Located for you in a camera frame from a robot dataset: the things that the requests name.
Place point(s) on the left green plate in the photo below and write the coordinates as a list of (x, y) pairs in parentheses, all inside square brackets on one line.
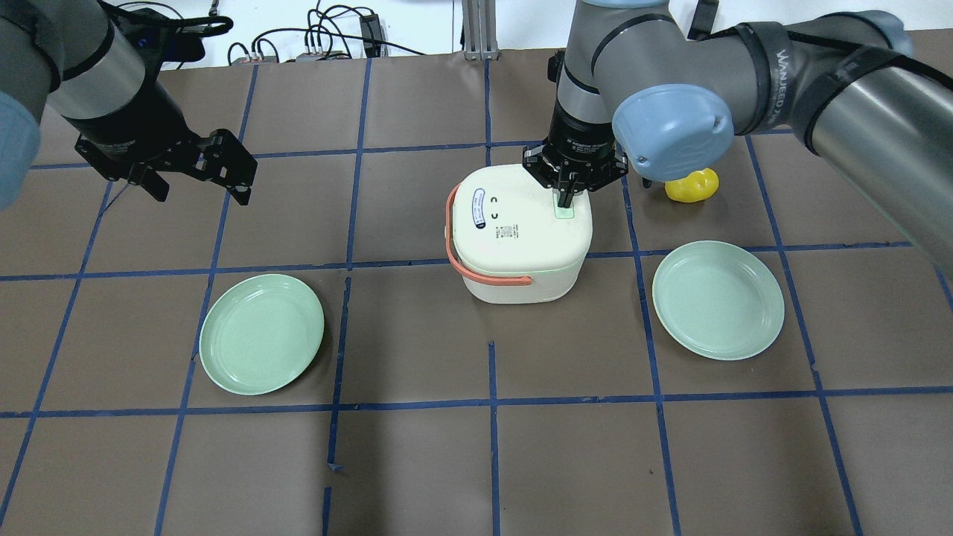
[(261, 334)]

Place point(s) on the aluminium frame post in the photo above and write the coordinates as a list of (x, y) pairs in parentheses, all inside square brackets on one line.
[(479, 30)]

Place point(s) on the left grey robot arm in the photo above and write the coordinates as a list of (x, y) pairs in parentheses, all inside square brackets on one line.
[(97, 66)]

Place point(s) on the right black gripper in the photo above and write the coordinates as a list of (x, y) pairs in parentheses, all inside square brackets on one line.
[(579, 134)]

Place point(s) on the white rice cooker orange handle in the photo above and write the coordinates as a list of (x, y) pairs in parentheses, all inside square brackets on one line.
[(510, 241)]

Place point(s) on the green plate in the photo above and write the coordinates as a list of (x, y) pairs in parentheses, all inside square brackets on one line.
[(261, 334), (718, 300)]

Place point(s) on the yellow toy pepper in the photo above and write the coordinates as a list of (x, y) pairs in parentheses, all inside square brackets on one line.
[(695, 187)]

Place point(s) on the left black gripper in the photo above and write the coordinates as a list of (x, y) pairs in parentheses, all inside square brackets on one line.
[(131, 117)]

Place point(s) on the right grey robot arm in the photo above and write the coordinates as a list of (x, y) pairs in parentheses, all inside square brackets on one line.
[(635, 95)]

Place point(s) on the right green plate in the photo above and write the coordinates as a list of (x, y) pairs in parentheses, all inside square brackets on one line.
[(718, 300)]

